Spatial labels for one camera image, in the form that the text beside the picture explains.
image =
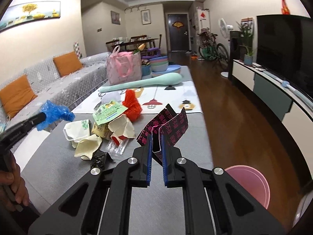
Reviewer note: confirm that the pink gift bag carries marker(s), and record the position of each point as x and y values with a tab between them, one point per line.
123	67

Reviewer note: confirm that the clear plastic packaging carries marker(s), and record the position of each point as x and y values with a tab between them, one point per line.
117	150

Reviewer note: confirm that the mint green long pillow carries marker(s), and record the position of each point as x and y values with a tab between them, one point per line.
166	79

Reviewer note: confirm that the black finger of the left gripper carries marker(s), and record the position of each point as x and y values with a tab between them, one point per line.
17	132

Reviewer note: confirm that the dining table with chairs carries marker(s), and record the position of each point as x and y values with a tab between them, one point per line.
134	42

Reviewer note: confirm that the bicycle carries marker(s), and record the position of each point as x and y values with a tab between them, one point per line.
210	50

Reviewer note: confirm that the red plastic bag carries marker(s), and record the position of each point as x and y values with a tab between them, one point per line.
134	109

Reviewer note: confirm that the blue plastic bag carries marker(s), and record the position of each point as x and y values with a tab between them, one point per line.
50	113

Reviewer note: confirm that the potted plant blue pot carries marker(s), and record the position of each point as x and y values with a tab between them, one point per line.
246	28

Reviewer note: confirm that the yellow tissue pack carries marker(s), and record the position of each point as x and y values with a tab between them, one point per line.
102	131

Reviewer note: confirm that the white printed table mat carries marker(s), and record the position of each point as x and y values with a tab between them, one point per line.
151	99

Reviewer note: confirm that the orange cushion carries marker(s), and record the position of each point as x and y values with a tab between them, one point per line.
67	64
16	95

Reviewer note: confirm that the pink trash bin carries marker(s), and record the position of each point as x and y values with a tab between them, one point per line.
253	182

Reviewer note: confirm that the framed picture white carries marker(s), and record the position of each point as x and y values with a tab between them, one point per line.
146	17

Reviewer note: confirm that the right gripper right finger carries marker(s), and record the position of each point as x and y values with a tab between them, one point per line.
170	154

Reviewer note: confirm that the person's left hand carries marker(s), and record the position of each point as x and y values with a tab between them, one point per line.
16	183

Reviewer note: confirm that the white paper box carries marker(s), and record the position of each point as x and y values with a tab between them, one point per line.
76	131

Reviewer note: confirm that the black television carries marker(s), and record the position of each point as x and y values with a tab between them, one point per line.
285	48

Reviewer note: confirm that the blue plate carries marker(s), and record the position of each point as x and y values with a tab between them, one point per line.
170	69

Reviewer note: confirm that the light blue rod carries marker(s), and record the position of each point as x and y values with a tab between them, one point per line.
286	84

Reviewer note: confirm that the green paper leaflet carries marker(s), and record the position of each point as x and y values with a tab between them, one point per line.
108	112

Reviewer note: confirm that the black pink printed wrapper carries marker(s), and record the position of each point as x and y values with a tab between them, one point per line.
166	123

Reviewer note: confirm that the black speaker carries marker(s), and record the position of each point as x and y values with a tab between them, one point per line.
235	43

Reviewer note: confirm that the white red carton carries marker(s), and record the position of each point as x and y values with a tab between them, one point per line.
121	128

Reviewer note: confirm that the white green tv cabinet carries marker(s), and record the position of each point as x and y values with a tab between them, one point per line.
289	109

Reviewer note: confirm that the grey covered sofa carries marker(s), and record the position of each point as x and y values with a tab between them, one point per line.
47	84

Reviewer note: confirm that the dark entrance door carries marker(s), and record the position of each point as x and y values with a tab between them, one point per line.
178	32

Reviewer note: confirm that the cream paper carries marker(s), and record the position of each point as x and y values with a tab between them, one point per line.
86	147

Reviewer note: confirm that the framed picture dark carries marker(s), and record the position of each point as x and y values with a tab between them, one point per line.
115	18

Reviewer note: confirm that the landscape wall painting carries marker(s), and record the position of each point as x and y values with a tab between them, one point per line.
28	12

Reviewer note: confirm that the orange cushion far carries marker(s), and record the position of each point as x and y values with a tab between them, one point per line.
67	64

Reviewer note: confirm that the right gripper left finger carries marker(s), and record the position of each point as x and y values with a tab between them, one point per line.
141	176

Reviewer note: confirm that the orange cushion near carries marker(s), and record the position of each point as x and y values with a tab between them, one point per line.
16	95

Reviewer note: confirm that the stack of coloured bowls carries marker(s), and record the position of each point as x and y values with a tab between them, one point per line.
159	64

